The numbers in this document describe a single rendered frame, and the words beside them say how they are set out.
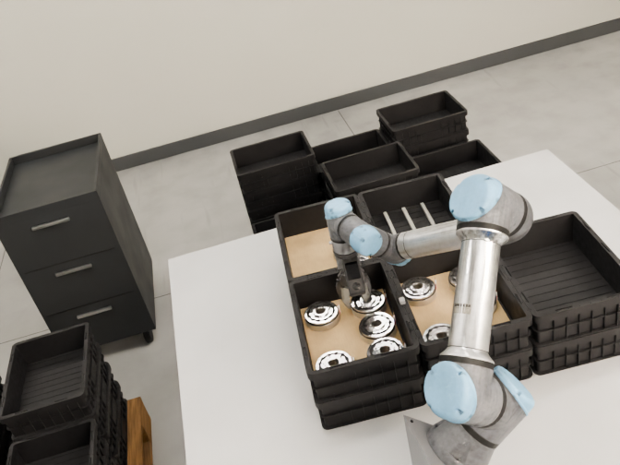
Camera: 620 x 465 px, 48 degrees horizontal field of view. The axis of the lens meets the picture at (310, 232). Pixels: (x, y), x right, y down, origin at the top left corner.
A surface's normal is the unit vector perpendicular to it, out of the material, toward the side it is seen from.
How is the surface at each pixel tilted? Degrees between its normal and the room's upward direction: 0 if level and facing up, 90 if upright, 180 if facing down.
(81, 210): 90
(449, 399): 50
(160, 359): 0
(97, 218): 90
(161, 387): 0
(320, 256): 0
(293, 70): 90
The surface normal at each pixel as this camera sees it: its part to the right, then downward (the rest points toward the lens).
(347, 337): -0.19, -0.80
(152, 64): 0.22, 0.52
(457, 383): -0.74, -0.17
